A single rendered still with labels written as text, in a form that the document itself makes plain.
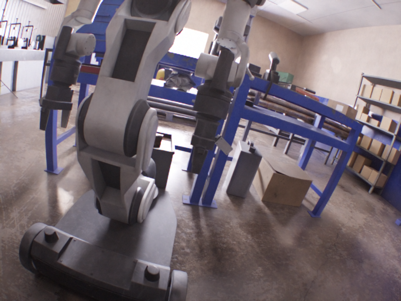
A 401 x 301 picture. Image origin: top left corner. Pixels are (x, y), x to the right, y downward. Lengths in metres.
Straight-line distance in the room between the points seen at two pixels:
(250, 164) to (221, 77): 1.08
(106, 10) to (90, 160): 1.05
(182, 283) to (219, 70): 0.60
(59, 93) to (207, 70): 0.41
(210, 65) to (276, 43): 6.76
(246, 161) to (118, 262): 1.10
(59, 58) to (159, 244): 0.69
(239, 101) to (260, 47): 5.88
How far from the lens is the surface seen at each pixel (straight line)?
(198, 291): 0.91
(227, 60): 0.47
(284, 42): 7.37
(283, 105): 2.84
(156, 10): 0.55
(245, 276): 1.03
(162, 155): 1.30
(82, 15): 0.66
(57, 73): 0.62
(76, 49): 0.62
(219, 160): 1.20
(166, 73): 4.85
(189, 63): 1.07
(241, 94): 1.12
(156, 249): 0.77
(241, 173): 1.50
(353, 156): 4.20
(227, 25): 0.55
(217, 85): 0.45
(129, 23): 0.54
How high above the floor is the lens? 0.76
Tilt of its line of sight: 20 degrees down
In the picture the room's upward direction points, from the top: 16 degrees clockwise
